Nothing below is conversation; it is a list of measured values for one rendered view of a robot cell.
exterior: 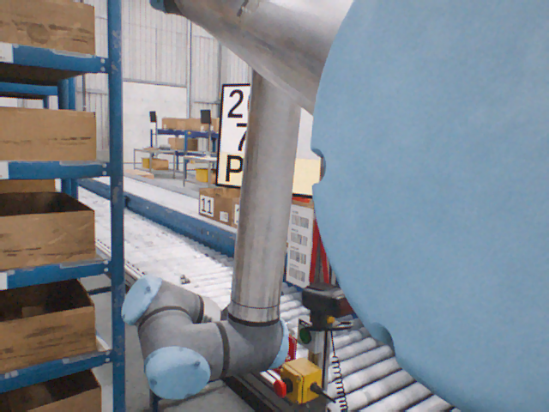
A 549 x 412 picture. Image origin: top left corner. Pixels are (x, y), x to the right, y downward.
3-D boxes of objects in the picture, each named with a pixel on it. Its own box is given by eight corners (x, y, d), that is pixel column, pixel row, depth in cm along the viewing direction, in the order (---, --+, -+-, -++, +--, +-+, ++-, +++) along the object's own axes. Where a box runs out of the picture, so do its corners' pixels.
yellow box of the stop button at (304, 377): (274, 393, 105) (274, 365, 104) (301, 382, 111) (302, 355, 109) (315, 427, 94) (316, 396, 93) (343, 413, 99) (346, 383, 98)
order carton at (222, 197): (197, 215, 278) (198, 189, 275) (237, 212, 296) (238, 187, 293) (231, 227, 248) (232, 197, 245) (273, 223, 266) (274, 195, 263)
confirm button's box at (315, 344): (294, 343, 107) (296, 317, 106) (304, 340, 109) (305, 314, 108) (313, 355, 102) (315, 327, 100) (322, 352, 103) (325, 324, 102)
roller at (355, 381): (314, 407, 112) (307, 419, 114) (433, 353, 143) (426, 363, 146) (303, 390, 115) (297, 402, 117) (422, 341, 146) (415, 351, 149)
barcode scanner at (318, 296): (337, 345, 90) (335, 294, 90) (299, 330, 100) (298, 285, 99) (359, 337, 94) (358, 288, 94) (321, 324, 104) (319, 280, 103)
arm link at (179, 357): (230, 355, 67) (208, 301, 77) (153, 366, 62) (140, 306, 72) (218, 398, 71) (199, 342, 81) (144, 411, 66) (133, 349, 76)
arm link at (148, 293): (119, 336, 73) (113, 297, 81) (179, 354, 81) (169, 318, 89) (153, 295, 72) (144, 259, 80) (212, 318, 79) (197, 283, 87)
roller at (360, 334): (267, 382, 128) (256, 376, 132) (383, 338, 159) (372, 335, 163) (266, 366, 128) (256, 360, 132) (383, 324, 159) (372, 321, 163)
